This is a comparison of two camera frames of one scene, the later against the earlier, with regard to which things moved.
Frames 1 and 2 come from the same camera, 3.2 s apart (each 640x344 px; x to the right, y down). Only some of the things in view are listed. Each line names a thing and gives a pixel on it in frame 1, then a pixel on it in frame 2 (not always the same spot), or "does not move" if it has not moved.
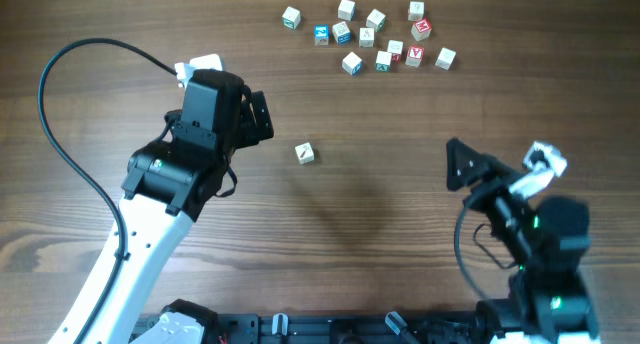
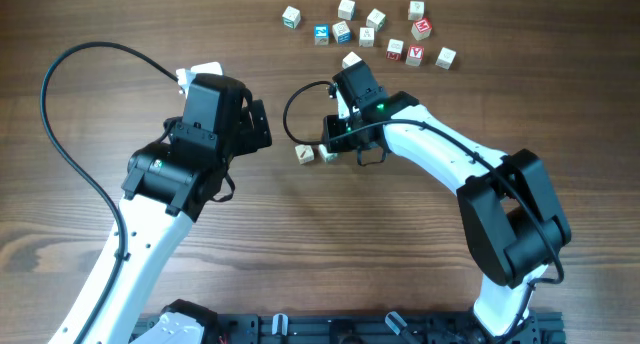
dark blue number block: (341, 33) does not move
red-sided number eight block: (395, 47) does not move
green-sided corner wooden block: (291, 17) does not move
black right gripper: (494, 177) to (337, 145)
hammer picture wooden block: (305, 153) does not move
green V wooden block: (383, 62) to (325, 155)
